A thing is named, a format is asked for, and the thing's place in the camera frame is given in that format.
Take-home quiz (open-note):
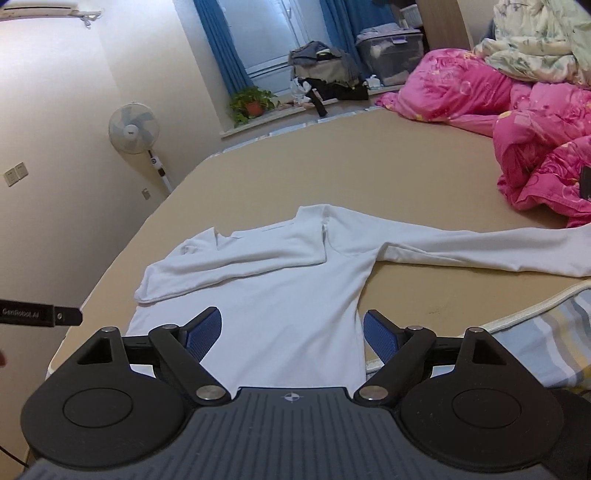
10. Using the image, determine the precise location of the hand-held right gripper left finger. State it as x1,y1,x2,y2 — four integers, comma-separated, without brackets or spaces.
76,307,232,407

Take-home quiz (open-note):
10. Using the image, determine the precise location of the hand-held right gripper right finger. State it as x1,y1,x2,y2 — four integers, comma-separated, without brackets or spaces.
353,309,504,407

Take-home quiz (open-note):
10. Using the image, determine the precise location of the white long-sleeve shirt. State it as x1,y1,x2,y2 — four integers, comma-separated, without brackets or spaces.
124,205,591,393

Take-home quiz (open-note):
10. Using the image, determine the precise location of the pile of dark clothes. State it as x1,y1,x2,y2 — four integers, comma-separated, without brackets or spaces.
288,41,370,117

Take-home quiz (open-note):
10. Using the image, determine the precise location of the tan bed mat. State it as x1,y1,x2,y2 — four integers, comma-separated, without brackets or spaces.
46,104,591,384

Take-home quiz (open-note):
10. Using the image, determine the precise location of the bed with striped sheet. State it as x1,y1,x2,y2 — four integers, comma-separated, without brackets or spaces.
203,106,591,391

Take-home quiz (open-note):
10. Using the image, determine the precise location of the white standing fan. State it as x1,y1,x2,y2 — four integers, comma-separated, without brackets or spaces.
108,102,175,195

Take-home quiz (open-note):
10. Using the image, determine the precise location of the potted green plant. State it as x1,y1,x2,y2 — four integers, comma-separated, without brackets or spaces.
229,86,280,127

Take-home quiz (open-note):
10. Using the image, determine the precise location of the pink floral quilt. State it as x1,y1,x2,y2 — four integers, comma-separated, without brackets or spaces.
374,46,591,229

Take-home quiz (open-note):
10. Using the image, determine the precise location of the clear plastic storage box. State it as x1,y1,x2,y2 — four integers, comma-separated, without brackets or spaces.
355,27,426,86

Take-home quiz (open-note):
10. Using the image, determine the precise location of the window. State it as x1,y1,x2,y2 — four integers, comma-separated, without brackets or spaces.
217,0,333,93

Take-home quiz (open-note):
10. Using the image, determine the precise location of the white air conditioner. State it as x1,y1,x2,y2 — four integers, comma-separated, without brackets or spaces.
0,0,100,27

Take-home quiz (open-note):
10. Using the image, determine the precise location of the wooden shelf cabinet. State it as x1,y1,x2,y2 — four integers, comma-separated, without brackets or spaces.
390,0,474,51

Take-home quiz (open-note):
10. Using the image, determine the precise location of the white floral quilt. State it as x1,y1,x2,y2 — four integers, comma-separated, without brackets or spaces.
471,0,591,88

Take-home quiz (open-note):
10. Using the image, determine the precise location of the black cable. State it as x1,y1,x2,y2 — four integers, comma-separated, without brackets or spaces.
0,445,28,468

